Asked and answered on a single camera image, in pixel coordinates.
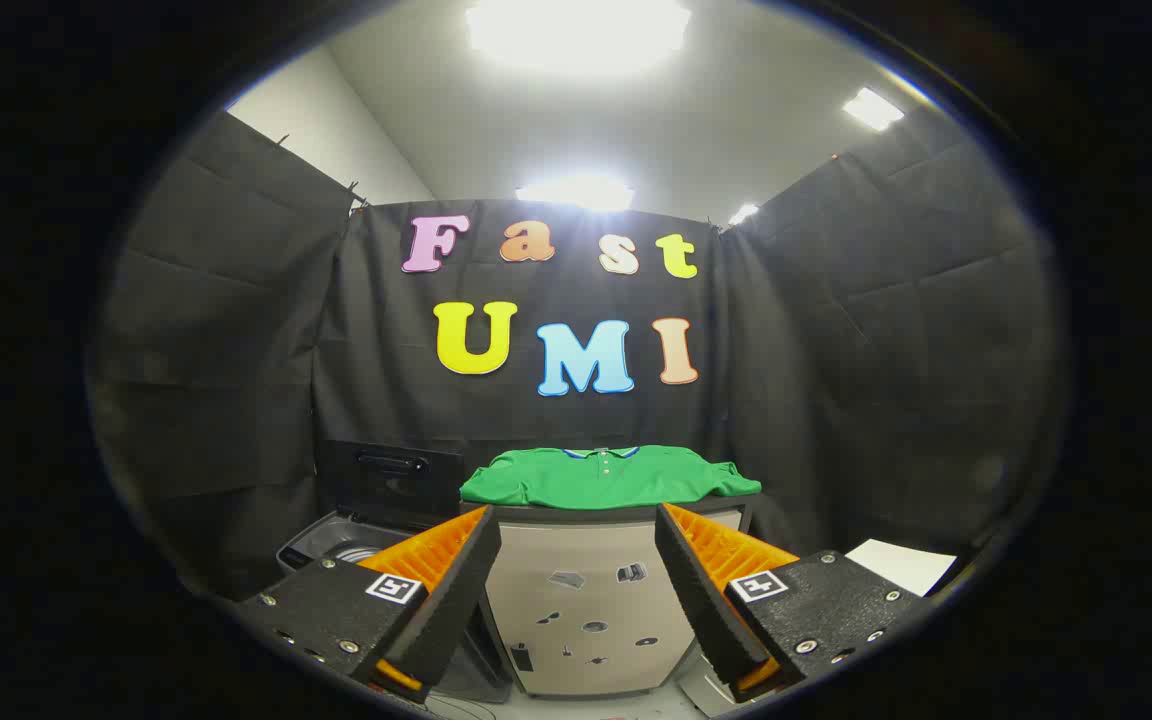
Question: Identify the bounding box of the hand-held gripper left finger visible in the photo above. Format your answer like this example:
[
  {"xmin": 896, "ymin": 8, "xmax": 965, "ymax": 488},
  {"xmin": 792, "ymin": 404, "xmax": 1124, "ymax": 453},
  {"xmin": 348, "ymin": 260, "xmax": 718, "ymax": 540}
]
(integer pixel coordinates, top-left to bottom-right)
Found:
[{"xmin": 234, "ymin": 505, "xmax": 503, "ymax": 704}]

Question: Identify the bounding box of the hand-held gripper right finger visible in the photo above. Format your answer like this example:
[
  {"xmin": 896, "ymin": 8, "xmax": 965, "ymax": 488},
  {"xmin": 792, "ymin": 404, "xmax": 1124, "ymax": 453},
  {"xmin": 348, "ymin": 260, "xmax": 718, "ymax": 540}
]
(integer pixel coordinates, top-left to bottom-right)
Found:
[{"xmin": 654, "ymin": 502, "xmax": 929, "ymax": 703}]

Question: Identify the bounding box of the grey washing machine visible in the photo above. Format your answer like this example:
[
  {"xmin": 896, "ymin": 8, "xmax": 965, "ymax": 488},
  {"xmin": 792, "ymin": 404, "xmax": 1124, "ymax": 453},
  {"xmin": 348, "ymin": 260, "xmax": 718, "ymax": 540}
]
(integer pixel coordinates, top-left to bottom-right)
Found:
[{"xmin": 276, "ymin": 510, "xmax": 512, "ymax": 703}]

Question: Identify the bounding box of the green polo shirt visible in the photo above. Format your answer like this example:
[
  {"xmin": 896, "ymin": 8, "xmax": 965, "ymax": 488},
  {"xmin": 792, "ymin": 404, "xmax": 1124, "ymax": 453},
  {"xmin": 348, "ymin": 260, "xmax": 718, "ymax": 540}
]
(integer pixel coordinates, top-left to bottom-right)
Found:
[{"xmin": 460, "ymin": 445, "xmax": 763, "ymax": 511}]

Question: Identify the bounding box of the beige cabinet with dark top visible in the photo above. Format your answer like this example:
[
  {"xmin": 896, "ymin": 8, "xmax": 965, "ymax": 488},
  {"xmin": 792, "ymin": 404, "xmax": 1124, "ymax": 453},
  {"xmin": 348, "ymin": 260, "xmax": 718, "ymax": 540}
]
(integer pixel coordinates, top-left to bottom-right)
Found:
[{"xmin": 460, "ymin": 495, "xmax": 757, "ymax": 698}]

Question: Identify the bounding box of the white flat sheet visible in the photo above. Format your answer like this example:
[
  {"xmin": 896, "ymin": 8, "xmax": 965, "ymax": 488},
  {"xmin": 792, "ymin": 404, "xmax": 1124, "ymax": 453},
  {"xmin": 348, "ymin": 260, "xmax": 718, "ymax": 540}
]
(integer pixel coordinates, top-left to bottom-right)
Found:
[{"xmin": 844, "ymin": 539, "xmax": 958, "ymax": 598}]

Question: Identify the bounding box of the black backdrop cloth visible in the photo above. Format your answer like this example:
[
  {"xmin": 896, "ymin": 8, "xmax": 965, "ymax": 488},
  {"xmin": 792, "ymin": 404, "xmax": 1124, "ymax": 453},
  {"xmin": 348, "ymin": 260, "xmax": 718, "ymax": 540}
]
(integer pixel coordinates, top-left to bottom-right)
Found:
[{"xmin": 88, "ymin": 105, "xmax": 1067, "ymax": 601}]

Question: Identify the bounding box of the large ceiling light panel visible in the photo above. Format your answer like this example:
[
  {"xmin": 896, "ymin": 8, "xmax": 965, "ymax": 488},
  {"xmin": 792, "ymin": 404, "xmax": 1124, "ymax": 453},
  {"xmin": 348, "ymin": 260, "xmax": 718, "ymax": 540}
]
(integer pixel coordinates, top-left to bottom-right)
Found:
[{"xmin": 464, "ymin": 0, "xmax": 692, "ymax": 76}]

